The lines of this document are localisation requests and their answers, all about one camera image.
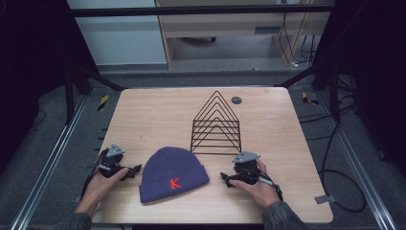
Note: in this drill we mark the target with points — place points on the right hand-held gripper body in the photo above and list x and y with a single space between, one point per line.
245 166

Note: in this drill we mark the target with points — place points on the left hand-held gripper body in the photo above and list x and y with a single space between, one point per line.
111 161

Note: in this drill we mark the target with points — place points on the purple knit beanie hat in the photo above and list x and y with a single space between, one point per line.
170 174

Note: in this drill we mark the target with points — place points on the person's left hand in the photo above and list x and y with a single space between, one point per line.
100 188

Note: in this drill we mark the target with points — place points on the person's right hand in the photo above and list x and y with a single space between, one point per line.
260 191

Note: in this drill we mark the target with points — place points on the yellow black tape strip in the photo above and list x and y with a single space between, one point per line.
103 102
309 98

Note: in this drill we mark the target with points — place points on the grey round table grommet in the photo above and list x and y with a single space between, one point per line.
236 100

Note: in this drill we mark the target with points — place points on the white cabinet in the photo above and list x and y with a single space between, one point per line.
118 38

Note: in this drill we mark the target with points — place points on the black curtain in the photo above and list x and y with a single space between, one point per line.
376 64
32 64

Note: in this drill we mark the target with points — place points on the light wooden desk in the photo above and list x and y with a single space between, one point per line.
223 27

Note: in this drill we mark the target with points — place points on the aluminium rail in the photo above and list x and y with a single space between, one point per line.
360 172
48 163

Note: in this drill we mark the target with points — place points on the black frame stand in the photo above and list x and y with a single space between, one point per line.
69 96
333 92

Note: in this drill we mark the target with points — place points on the black frame crossbar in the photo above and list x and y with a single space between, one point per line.
191 10

